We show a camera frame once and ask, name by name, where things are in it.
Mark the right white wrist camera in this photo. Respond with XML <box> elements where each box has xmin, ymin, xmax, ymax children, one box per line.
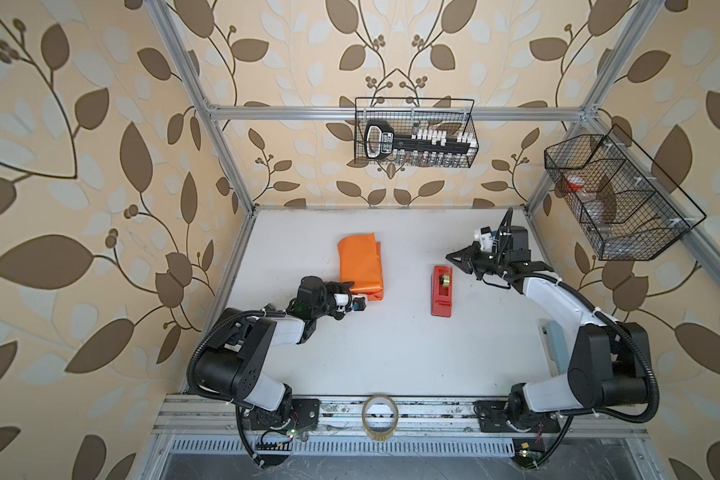
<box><xmin>474</xmin><ymin>227</ymin><xmax>500</xmax><ymax>253</ymax></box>

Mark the yellow orange wrapping paper sheet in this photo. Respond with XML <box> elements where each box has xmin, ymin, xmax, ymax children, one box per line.
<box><xmin>337</xmin><ymin>234</ymin><xmax>384</xmax><ymax>301</ymax></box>

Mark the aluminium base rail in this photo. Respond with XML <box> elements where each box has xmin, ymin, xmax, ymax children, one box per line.
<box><xmin>152</xmin><ymin>394</ymin><xmax>649</xmax><ymax>439</ymax></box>

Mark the red capped clear jar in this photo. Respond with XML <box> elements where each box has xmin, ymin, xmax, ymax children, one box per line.
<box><xmin>561</xmin><ymin>175</ymin><xmax>586</xmax><ymax>194</ymax></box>

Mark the side black wire basket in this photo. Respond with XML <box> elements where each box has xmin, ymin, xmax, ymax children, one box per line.
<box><xmin>544</xmin><ymin>125</ymin><xmax>707</xmax><ymax>261</ymax></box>

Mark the back black wire basket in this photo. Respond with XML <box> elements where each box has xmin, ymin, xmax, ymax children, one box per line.
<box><xmin>354</xmin><ymin>96</ymin><xmax>479</xmax><ymax>169</ymax></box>

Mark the red tape dispenser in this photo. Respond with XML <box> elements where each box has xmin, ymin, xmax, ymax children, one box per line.
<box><xmin>431</xmin><ymin>265</ymin><xmax>453</xmax><ymax>318</ymax></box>

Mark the black socket set rail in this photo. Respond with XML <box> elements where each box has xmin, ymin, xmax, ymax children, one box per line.
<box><xmin>357</xmin><ymin>120</ymin><xmax>479</xmax><ymax>160</ymax></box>

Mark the clear tape roll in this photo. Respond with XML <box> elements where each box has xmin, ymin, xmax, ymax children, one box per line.
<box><xmin>361</xmin><ymin>395</ymin><xmax>399</xmax><ymax>442</ymax></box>

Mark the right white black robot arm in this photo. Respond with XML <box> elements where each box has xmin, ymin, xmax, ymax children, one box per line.
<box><xmin>446</xmin><ymin>209</ymin><xmax>660</xmax><ymax>470</ymax></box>

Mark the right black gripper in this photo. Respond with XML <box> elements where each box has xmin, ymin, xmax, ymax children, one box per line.
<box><xmin>445</xmin><ymin>241</ymin><xmax>507</xmax><ymax>280</ymax></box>

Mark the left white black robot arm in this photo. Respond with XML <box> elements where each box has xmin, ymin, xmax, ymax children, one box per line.
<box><xmin>186</xmin><ymin>276</ymin><xmax>367</xmax><ymax>469</ymax></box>

